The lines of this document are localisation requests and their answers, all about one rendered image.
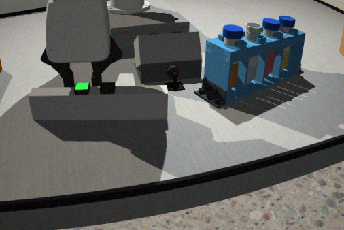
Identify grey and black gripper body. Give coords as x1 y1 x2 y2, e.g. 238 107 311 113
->
46 0 111 63

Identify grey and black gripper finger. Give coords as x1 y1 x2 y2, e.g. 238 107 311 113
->
41 48 75 87
91 36 122 86

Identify blue tube rack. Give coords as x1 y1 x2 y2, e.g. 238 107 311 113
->
204 27 305 104

